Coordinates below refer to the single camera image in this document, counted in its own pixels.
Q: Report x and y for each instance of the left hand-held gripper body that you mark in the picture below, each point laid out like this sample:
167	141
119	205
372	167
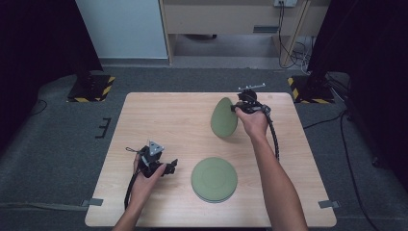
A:
149	162

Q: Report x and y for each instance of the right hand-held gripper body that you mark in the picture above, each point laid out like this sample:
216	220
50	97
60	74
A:
250	101

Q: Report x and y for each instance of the green plate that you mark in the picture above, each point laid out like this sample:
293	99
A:
214	201
214	178
224	118

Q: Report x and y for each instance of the person's right hand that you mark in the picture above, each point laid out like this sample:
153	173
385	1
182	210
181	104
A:
255	123

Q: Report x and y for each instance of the person's left hand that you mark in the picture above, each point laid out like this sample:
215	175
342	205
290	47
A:
144	189

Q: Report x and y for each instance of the black stand base striped edge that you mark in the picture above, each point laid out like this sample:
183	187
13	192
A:
91	89
309	91

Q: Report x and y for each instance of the dark chair base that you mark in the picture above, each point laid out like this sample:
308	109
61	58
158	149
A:
200	37

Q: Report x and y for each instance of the light wooden desk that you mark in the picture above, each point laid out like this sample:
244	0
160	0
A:
224	19

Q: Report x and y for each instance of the white power socket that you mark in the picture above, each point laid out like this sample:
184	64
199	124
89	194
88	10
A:
285	3

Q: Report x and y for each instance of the dark curtain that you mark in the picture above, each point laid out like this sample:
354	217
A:
369	64
35	48

